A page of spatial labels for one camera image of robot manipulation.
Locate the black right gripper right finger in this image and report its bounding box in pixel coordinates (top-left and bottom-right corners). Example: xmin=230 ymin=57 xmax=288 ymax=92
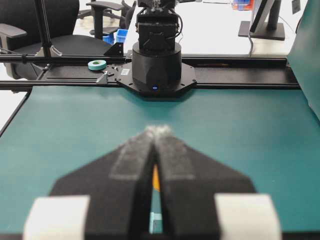
xmin=152 ymin=126 xmax=283 ymax=240

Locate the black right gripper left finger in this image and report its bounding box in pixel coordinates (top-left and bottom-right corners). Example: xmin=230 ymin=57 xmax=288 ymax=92
xmin=22 ymin=129 xmax=155 ymax=240

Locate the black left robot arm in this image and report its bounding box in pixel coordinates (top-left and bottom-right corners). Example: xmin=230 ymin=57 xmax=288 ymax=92
xmin=116 ymin=0 xmax=197 ymax=97

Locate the orange block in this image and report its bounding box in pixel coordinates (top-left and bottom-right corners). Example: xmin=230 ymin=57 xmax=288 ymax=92
xmin=152 ymin=164 xmax=160 ymax=192

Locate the green table mat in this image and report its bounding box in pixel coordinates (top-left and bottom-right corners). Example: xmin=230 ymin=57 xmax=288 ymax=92
xmin=0 ymin=86 xmax=320 ymax=234

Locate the green tape roll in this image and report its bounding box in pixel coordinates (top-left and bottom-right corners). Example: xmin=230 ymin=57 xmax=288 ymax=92
xmin=87 ymin=60 xmax=107 ymax=71

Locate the blue plastic bin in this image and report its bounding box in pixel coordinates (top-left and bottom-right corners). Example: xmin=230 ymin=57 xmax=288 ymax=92
xmin=102 ymin=28 xmax=128 ymax=45

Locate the teal side panel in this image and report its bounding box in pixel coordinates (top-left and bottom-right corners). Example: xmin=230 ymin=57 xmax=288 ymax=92
xmin=288 ymin=0 xmax=320 ymax=117

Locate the black office chair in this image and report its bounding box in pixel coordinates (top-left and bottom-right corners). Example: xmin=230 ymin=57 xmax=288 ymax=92
xmin=77 ymin=0 xmax=138 ymax=40
xmin=0 ymin=0 xmax=113 ymax=80

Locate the black monitor stand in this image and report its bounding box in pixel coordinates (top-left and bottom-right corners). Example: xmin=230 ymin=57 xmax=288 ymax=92
xmin=238 ymin=0 xmax=286 ymax=41

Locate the black aluminium rail frame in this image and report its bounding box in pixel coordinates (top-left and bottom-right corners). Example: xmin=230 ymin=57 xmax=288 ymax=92
xmin=0 ymin=43 xmax=300 ymax=96

